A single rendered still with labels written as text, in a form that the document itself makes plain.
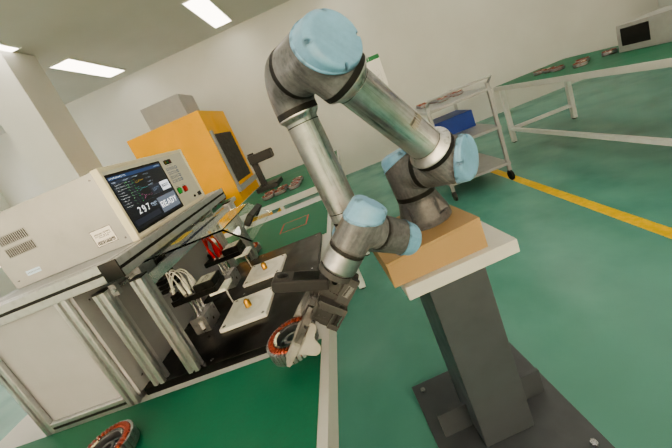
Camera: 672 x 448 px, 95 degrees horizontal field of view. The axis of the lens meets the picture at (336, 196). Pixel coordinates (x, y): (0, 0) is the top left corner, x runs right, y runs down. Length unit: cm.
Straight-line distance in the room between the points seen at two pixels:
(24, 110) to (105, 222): 432
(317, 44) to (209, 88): 608
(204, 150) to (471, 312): 415
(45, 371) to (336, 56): 102
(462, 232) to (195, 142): 421
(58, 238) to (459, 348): 117
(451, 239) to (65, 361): 101
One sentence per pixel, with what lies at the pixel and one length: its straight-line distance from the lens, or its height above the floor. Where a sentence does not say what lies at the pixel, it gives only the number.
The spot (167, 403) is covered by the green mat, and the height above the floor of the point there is 75.
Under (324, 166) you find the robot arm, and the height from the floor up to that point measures 112.
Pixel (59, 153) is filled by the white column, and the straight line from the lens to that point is 509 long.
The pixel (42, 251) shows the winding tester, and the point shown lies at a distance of 114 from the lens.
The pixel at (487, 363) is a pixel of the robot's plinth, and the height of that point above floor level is 34.
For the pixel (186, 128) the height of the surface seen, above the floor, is 179.
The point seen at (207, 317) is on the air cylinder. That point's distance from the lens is 108.
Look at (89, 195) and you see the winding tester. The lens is 100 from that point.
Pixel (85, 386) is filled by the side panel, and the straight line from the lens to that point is 112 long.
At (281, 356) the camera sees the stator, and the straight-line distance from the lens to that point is 70.
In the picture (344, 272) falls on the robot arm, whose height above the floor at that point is 94.
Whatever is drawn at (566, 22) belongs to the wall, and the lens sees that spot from 766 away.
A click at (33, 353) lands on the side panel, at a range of 112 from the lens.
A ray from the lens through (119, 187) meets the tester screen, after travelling 99.
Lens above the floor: 122
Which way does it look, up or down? 14 degrees down
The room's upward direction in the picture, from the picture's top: 23 degrees counter-clockwise
